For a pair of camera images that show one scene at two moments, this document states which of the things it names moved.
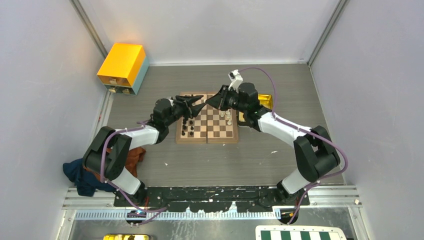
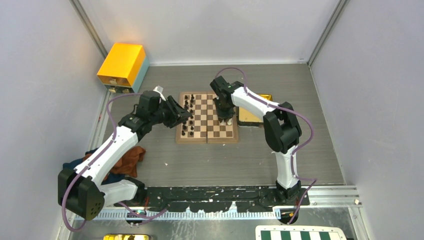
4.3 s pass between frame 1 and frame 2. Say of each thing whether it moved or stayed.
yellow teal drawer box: stayed
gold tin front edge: stayed
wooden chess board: stayed
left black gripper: moved
